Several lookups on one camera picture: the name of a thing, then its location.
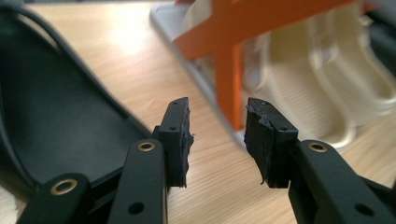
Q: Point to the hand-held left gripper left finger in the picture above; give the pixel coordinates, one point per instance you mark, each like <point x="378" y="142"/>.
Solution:
<point x="176" y="146"/>

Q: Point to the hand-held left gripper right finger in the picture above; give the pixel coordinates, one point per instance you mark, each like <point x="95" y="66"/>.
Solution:
<point x="267" y="146"/>

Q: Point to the white shoe rack orange posts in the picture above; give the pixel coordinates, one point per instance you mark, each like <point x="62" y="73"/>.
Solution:
<point x="229" y="87"/>

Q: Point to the black slipper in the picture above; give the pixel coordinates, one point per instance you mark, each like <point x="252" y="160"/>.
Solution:
<point x="56" y="118"/>

